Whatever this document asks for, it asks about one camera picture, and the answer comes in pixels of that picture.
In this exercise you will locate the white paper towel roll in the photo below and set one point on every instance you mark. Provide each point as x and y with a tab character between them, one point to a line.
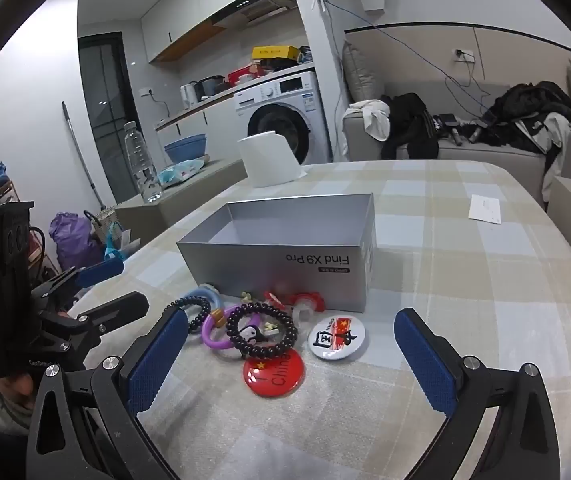
270	160

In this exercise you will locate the kitchen counter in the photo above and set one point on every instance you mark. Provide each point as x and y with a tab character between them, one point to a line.
215	102

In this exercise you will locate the grey pillow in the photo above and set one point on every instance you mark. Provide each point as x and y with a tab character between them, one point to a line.
360	75

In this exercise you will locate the wall power outlet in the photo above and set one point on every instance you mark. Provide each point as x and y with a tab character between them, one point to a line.
465	56

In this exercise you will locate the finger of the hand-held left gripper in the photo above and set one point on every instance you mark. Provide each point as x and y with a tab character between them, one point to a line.
120	305
100	270

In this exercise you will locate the grey cardboard box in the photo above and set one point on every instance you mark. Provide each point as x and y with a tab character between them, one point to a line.
265	265

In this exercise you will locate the white washing machine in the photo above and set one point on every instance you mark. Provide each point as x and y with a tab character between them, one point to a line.
275	95

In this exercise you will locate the woven basket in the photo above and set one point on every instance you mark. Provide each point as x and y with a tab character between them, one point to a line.
105	222

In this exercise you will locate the grey bench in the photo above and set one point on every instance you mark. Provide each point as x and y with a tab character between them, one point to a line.
190	200

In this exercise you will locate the small yellow charm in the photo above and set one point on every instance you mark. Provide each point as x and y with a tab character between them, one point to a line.
248	296

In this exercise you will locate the white paper sheet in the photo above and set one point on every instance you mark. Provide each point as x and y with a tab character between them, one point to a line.
485	208

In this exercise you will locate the blue basin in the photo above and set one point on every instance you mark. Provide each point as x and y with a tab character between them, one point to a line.
185	147

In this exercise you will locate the red round badge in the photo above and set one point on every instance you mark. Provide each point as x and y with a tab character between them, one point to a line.
275	380

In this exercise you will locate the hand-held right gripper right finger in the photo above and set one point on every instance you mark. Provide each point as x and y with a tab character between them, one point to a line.
423	365

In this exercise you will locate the person's left hand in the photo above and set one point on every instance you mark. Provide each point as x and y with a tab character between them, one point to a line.
15	387

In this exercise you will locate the red container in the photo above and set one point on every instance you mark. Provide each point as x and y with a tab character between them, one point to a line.
238	75

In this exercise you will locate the black garment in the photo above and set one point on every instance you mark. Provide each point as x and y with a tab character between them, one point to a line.
410	120

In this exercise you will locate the clear water bottle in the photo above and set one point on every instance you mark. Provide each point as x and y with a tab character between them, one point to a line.
140	160

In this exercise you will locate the grey sofa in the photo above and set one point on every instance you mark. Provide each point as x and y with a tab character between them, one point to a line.
465	155

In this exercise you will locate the purple plastic bag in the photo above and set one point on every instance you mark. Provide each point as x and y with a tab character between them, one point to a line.
72	240

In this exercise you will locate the white garment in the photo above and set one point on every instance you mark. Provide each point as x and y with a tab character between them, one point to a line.
375	120

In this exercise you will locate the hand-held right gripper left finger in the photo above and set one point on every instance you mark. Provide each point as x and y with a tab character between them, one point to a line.
158	360

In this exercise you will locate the white kettle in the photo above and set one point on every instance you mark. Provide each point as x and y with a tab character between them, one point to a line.
189	96

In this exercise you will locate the yellow box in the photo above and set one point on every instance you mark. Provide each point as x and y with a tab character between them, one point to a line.
273	52

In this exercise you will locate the white and grey jacket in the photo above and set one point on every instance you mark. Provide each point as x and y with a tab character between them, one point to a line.
558	135

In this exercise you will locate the range hood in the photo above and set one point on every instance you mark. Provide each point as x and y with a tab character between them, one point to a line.
255	7

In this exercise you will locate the black jacket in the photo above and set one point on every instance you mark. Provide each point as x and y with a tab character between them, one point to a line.
535	100

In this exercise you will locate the white round badge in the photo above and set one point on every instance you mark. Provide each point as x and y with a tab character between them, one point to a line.
333	340

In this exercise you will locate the dark glass door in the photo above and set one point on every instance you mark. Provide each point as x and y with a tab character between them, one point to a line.
105	110

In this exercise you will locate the checkered tablecloth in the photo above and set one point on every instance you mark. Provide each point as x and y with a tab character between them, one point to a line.
465	285

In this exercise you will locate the white wall cabinets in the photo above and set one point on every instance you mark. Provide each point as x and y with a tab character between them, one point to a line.
190	10

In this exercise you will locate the wet wipes pack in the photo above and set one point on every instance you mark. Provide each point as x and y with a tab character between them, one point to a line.
180	172

